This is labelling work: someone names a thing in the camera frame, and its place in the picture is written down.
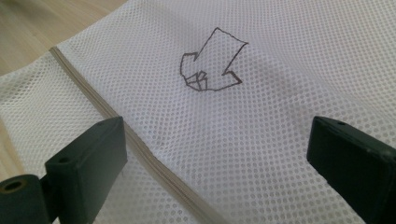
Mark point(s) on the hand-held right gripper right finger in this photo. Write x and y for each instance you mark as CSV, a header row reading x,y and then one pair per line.
x,y
355,165

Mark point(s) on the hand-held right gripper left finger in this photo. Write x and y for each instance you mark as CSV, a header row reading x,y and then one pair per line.
x,y
84,168

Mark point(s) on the white mesh laundry bag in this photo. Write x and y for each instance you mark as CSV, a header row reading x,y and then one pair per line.
x,y
218,130

